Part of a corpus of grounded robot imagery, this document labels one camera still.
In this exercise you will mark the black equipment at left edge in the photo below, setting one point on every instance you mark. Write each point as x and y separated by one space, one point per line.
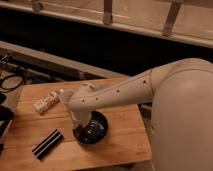
6 116

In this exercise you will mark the white cup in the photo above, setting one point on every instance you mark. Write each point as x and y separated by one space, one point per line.
65 96

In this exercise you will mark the black white striped block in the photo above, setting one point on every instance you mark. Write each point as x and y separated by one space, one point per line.
42 149

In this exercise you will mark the dark red pepper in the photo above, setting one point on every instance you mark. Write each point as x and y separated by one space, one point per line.
79 128

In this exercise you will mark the black ceramic bowl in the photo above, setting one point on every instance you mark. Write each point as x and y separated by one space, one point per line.
95 131

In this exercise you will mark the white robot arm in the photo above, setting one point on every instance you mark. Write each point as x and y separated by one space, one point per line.
181 94

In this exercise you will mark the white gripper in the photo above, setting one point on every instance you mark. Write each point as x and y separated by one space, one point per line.
80 118

